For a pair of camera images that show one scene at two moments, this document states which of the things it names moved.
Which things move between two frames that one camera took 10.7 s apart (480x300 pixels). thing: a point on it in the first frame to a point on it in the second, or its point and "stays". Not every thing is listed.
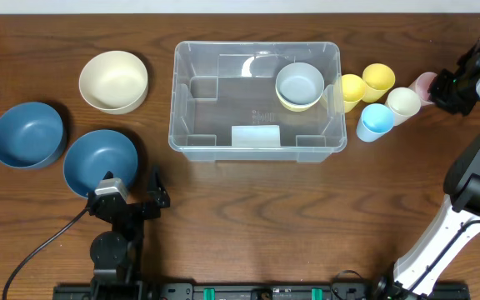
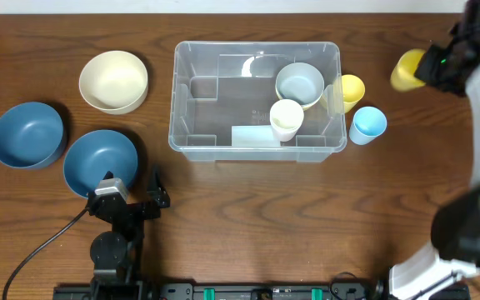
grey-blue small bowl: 299,83 stays
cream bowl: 114,82 stays
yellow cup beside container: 353,88 stays
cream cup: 404,102 to 287,115
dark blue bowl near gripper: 92,153 stays
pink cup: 421,85 to 286,137
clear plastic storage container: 225,107 stays
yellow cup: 378,79 to 403,77
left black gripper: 133,208 stays
